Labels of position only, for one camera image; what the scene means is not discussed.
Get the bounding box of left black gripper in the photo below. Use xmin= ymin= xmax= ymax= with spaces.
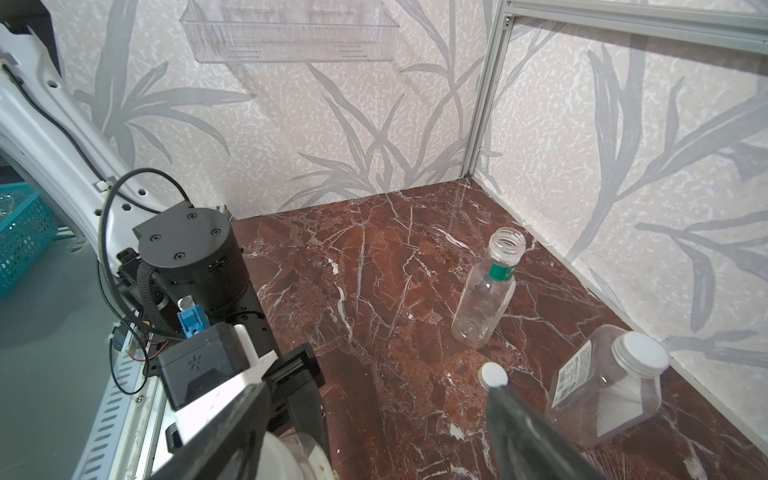
xmin=117 ymin=201 xmax=330 ymax=454

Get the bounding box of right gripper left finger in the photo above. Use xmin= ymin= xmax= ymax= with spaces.
xmin=151 ymin=383 xmax=271 ymax=480

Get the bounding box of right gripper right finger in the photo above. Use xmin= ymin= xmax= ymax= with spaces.
xmin=486 ymin=386 xmax=604 ymax=479

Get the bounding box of square clear plastic bottle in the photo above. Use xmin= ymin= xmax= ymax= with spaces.
xmin=545 ymin=325 xmax=670 ymax=448

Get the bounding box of white bottle cap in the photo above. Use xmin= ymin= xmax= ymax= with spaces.
xmin=478 ymin=362 xmax=509 ymax=390
xmin=255 ymin=432 xmax=338 ymax=480

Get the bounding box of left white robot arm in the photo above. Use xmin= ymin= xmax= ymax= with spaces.
xmin=1 ymin=30 xmax=329 ymax=456

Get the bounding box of far clear plastic bottle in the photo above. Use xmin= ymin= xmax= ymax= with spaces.
xmin=451 ymin=227 xmax=526 ymax=349

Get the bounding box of teal plastic basket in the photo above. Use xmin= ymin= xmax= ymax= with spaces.
xmin=1 ymin=182 xmax=58 ymax=297

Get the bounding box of clear acrylic wall shelf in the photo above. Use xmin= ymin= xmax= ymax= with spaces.
xmin=180 ymin=1 xmax=400 ymax=64

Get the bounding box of horizontal aluminium frame bar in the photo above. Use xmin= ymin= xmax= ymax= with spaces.
xmin=501 ymin=1 xmax=767 ymax=55

